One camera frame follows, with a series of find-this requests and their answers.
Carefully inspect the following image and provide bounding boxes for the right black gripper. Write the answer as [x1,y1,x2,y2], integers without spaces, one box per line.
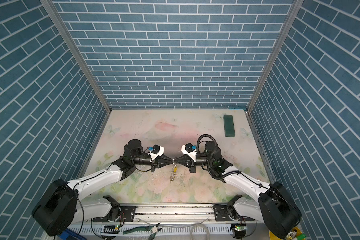
[175,153,215,174]

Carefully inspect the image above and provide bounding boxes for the metal key organizer ring plate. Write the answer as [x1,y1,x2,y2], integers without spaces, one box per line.
[170,163,178,183]

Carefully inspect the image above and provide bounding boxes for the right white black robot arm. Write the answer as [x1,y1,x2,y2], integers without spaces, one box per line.
[174,134,302,239]

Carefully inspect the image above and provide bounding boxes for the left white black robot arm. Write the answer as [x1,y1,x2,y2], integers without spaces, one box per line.
[32,139,174,237]

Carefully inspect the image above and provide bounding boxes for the green rectangular block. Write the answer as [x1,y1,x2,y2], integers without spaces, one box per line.
[223,115,236,138]

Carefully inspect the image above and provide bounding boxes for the clear plastic tube loop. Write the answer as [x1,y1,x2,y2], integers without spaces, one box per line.
[190,223,211,240]

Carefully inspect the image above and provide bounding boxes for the blue device box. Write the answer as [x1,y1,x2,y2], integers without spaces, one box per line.
[58,229,87,240]

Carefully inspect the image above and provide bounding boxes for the yellow cup with screws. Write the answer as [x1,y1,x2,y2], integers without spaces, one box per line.
[269,228,306,240]

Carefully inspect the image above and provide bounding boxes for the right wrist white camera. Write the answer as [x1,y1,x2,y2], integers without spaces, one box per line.
[181,143,197,162]

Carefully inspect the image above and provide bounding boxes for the wrist white camera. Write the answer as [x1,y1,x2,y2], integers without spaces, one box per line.
[181,143,197,162]
[148,145,164,161]

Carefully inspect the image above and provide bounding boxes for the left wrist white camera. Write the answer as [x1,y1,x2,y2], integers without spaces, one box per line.
[148,145,164,161]

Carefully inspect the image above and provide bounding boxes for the aluminium mounting rail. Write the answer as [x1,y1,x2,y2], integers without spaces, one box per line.
[47,202,301,240]

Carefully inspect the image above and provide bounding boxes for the green handled pliers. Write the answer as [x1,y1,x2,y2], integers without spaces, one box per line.
[123,223,163,240]

